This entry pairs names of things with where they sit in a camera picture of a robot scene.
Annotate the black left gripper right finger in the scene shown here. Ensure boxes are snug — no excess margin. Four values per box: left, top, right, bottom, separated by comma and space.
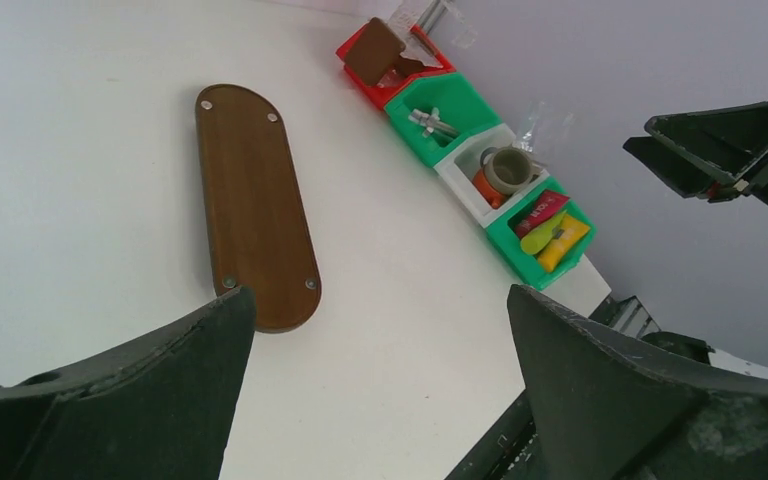
507, 285, 768, 479

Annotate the green toothpaste tube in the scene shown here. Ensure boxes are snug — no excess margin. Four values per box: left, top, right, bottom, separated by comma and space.
520, 210, 567, 256

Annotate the red storage bin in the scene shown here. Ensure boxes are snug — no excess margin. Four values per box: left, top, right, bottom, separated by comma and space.
336, 17, 456, 110

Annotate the brown oval wooden tray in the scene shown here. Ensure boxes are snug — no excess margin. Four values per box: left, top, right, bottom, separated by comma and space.
195, 84, 322, 333

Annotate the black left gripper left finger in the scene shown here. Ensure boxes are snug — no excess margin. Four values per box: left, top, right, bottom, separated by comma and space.
0, 287, 256, 479

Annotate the clear textured acrylic holder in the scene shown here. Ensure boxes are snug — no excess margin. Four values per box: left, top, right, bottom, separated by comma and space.
386, 0, 477, 49

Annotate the grey ceramic cup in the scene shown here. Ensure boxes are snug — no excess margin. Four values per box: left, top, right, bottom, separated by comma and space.
480, 146, 542, 196

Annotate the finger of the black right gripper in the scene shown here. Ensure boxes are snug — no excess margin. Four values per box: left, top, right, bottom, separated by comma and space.
623, 136, 736, 199
644, 101, 768, 183

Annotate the orange ceramic cup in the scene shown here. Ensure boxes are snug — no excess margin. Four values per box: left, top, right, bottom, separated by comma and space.
472, 169, 509, 209

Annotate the green bin with toothpaste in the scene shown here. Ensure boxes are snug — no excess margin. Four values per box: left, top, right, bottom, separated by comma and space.
485, 176, 597, 290

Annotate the clear glass tumbler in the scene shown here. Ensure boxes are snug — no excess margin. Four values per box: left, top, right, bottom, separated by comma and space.
513, 101, 576, 163

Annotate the green bin with toothbrushes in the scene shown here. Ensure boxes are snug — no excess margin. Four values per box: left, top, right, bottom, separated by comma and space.
385, 73, 502, 168

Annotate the red toothpaste tube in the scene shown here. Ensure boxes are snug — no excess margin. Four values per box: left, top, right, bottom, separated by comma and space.
513, 189, 569, 238

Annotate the yellow toothpaste tube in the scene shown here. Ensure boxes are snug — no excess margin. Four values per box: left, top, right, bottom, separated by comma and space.
537, 214, 591, 273

